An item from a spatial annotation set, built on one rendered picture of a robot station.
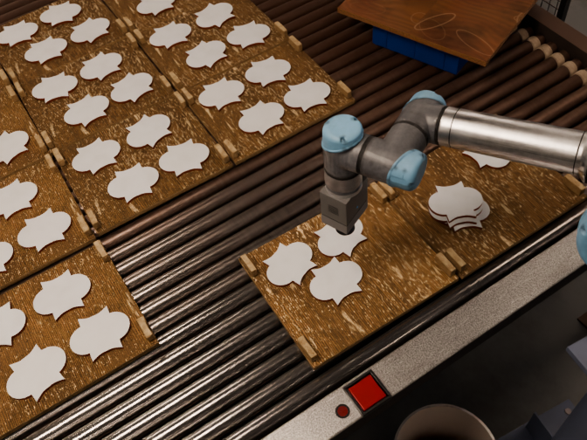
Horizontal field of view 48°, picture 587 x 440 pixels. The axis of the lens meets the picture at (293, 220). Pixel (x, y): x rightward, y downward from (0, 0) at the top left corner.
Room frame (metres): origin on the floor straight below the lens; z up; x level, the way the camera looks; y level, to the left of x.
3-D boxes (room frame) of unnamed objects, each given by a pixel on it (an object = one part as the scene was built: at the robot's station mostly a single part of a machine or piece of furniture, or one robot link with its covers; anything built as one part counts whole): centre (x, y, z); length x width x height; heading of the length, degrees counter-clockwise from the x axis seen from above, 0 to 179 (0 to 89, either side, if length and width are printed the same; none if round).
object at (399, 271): (0.83, -0.11, 0.93); 0.41 x 0.35 x 0.02; 115
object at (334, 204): (0.83, -0.10, 1.23); 0.10 x 0.09 x 0.16; 49
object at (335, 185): (0.83, -0.11, 1.30); 0.08 x 0.08 x 0.05
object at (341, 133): (0.82, -0.11, 1.38); 0.09 x 0.08 x 0.11; 54
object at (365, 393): (0.52, -0.11, 0.92); 0.06 x 0.06 x 0.01; 26
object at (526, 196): (1.01, -0.49, 0.93); 0.41 x 0.35 x 0.02; 116
